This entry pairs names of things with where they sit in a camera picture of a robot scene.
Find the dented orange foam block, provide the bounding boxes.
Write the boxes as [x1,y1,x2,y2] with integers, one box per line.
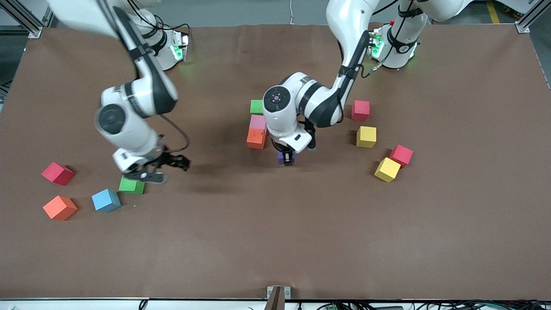
[247,128,267,150]

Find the blue foam block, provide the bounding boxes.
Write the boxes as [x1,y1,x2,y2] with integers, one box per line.
[91,189,121,213]

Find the yellow foam block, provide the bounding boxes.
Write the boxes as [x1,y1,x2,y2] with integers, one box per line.
[356,126,377,149]
[374,157,401,183]

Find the brown table mat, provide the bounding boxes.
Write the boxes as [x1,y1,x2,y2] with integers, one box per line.
[0,24,551,301]

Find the red foam block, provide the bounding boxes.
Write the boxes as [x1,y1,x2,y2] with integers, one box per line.
[390,144,414,168]
[41,161,76,186]
[351,100,371,122]

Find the smooth orange foam block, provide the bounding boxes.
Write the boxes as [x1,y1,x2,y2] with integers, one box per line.
[43,195,78,221]

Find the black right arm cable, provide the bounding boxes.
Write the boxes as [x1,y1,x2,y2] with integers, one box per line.
[97,0,190,153]

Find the metal mount bracket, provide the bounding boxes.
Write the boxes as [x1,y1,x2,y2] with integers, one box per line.
[263,285,291,310]

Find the aluminium frame post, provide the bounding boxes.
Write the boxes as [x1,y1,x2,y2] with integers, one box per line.
[0,0,59,39]
[514,0,551,34]

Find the black cable bundle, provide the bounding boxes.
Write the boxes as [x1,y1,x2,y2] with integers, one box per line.
[297,300,551,310]

